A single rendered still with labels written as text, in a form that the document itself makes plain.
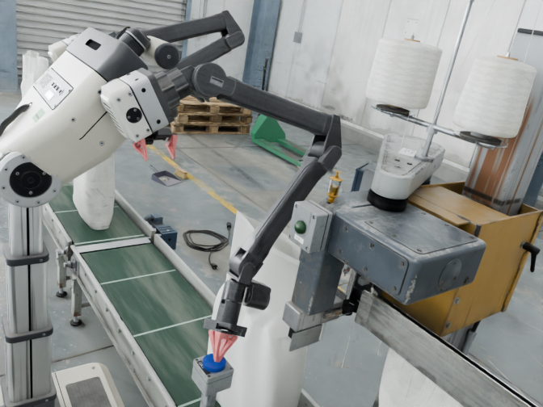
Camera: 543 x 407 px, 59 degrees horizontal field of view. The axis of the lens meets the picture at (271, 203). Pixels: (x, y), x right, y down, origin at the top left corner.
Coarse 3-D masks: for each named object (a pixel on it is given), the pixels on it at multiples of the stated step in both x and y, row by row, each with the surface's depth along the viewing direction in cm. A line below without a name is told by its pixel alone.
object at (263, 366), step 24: (240, 216) 164; (240, 240) 165; (288, 240) 153; (264, 264) 148; (288, 264) 141; (288, 288) 143; (216, 312) 165; (240, 312) 153; (264, 312) 150; (264, 336) 145; (240, 360) 153; (264, 360) 144; (288, 360) 143; (240, 384) 154; (264, 384) 146; (288, 384) 147
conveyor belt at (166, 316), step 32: (96, 256) 249; (128, 256) 255; (160, 256) 260; (128, 288) 228; (160, 288) 232; (128, 320) 206; (160, 320) 210; (192, 320) 214; (160, 352) 191; (192, 352) 194; (192, 384) 178
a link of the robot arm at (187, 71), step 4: (184, 68) 113; (188, 68) 110; (192, 68) 111; (184, 72) 110; (188, 72) 111; (192, 72) 111; (184, 76) 110; (188, 76) 111; (188, 80) 111; (188, 84) 111; (192, 88) 112; (192, 92) 115; (196, 96) 116; (200, 96) 114; (200, 100) 117; (208, 100) 114
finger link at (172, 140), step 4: (160, 132) 160; (164, 132) 161; (168, 132) 162; (156, 136) 161; (160, 136) 161; (164, 136) 162; (168, 136) 163; (172, 136) 163; (176, 136) 163; (168, 140) 165; (172, 140) 163; (176, 140) 163; (168, 144) 166; (172, 144) 163; (168, 148) 166; (172, 148) 163; (172, 152) 165; (172, 156) 164
